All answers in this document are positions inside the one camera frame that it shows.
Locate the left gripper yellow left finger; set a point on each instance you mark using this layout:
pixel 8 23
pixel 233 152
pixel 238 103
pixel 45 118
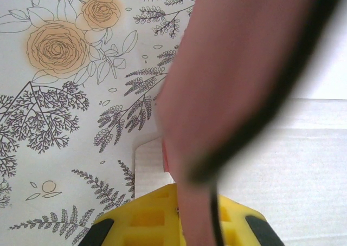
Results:
pixel 146 219

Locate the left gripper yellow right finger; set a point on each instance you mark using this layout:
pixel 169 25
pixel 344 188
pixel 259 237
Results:
pixel 233 229

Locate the pink paper box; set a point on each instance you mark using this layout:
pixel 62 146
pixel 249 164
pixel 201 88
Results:
pixel 230 80

